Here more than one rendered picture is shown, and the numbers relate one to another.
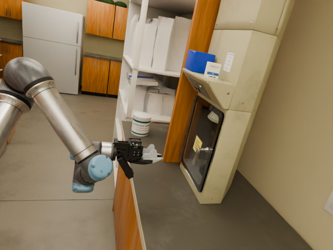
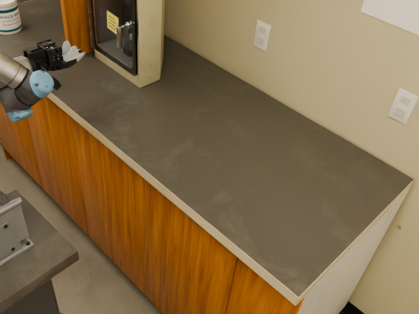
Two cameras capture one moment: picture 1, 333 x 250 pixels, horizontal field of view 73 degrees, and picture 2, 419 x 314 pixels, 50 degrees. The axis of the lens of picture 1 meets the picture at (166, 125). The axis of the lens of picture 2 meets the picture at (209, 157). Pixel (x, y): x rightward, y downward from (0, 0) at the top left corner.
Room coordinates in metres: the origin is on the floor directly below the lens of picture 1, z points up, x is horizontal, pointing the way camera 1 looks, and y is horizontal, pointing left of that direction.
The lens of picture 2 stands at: (-0.63, 0.30, 1.98)
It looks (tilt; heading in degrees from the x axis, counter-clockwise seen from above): 41 degrees down; 329
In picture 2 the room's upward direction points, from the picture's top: 7 degrees clockwise
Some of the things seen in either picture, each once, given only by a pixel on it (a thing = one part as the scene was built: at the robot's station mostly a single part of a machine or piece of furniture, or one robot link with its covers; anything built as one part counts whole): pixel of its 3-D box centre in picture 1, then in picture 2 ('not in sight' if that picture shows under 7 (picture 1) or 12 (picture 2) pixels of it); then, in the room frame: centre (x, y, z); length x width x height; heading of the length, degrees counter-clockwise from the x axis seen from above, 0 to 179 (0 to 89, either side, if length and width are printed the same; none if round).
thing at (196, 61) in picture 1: (199, 61); not in sight; (1.11, -0.09, 1.56); 0.10 x 0.10 x 0.09; 19
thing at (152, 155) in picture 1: (153, 155); (74, 53); (0.83, 0.03, 1.17); 0.09 x 0.03 x 0.06; 104
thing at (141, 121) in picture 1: (140, 123); (4, 14); (1.56, 0.19, 1.02); 0.13 x 0.13 x 0.15
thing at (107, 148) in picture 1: (107, 151); (21, 67); (0.79, 0.21, 1.17); 0.08 x 0.05 x 0.08; 19
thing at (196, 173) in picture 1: (198, 141); (111, 17); (1.03, -0.17, 1.19); 0.30 x 0.01 x 0.40; 18
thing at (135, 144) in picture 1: (127, 151); (43, 58); (0.81, 0.13, 1.17); 0.12 x 0.08 x 0.09; 109
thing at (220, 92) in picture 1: (202, 86); not in sight; (1.01, -0.12, 1.46); 0.32 x 0.11 x 0.10; 19
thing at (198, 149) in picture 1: (199, 156); (122, 35); (0.92, -0.18, 1.17); 0.05 x 0.03 x 0.10; 108
